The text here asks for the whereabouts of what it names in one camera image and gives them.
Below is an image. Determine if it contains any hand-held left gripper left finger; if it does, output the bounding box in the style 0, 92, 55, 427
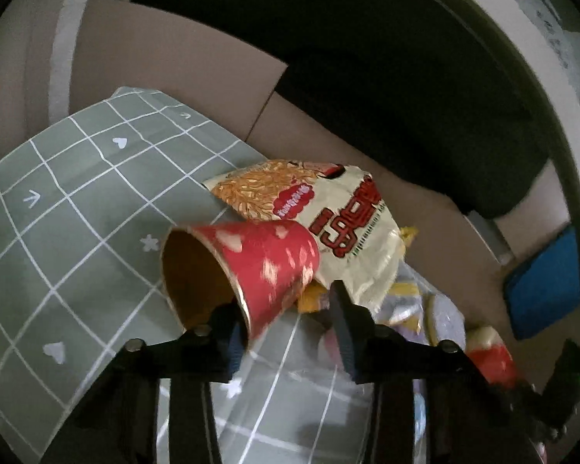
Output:
41, 302, 249, 464

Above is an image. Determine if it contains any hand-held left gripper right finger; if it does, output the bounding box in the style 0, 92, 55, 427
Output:
328, 280, 547, 464

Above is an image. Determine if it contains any yellow pink chips packet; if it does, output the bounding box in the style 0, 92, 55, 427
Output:
297, 225, 421, 317

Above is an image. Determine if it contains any red paper cup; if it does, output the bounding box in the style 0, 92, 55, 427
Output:
161, 220, 321, 344

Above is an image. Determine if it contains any cardboard box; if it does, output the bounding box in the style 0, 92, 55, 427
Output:
70, 0, 580, 382

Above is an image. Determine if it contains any red yellow snack packet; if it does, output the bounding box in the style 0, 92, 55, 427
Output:
465, 325, 519, 388

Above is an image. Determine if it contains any blue box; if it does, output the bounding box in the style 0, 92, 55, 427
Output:
503, 225, 580, 341

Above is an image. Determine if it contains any white snack bag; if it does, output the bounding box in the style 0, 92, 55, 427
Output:
203, 159, 407, 312

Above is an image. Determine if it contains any green grid mat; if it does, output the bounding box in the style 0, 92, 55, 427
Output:
0, 86, 416, 464

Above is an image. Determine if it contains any black bag liner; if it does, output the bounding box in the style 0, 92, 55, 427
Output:
125, 0, 549, 220

